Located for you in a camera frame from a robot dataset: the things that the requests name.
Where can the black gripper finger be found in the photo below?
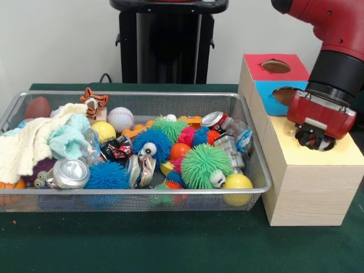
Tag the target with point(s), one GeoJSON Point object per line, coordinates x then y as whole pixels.
{"type": "Point", "coordinates": [324, 142]}
{"type": "Point", "coordinates": [304, 138]}

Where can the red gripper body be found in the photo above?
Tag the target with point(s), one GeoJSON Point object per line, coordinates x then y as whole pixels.
{"type": "Point", "coordinates": [318, 116]}

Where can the green spiky ball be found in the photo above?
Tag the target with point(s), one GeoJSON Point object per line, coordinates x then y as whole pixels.
{"type": "Point", "coordinates": [203, 165]}

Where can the mint green cloth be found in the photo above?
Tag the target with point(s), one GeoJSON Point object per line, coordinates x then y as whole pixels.
{"type": "Point", "coordinates": [71, 139]}

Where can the cream knitted cloth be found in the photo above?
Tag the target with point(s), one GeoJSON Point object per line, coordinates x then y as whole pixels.
{"type": "Point", "coordinates": [28, 142]}

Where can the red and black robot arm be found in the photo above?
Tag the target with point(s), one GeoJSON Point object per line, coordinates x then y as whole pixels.
{"type": "Point", "coordinates": [335, 28]}

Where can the wooden box with three holes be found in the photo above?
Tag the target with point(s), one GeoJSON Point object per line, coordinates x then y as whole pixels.
{"type": "Point", "coordinates": [312, 193]}

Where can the silver mesh bin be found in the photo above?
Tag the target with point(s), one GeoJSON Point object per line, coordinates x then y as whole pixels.
{"type": "Point", "coordinates": [113, 191]}

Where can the dark green table cloth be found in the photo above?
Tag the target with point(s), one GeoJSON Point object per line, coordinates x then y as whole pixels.
{"type": "Point", "coordinates": [142, 241]}
{"type": "Point", "coordinates": [360, 125]}

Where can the yellow ball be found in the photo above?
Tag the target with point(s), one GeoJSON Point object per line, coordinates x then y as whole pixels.
{"type": "Point", "coordinates": [239, 185]}

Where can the green spiky toy with eyes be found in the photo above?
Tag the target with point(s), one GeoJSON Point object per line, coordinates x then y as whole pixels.
{"type": "Point", "coordinates": [170, 128]}

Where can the blue spiky ball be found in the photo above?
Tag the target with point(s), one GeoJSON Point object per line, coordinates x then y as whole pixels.
{"type": "Point", "coordinates": [106, 176]}
{"type": "Point", "coordinates": [159, 139]}

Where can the white baseball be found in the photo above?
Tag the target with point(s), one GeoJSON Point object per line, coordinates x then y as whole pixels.
{"type": "Point", "coordinates": [120, 119]}

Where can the tiger plush toy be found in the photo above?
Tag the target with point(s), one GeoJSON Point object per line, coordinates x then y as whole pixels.
{"type": "Point", "coordinates": [94, 103]}

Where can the crushed silver can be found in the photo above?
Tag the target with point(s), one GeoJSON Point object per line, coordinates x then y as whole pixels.
{"type": "Point", "coordinates": [68, 173]}

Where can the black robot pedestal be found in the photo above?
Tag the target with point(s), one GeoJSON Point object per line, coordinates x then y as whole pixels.
{"type": "Point", "coordinates": [170, 42]}

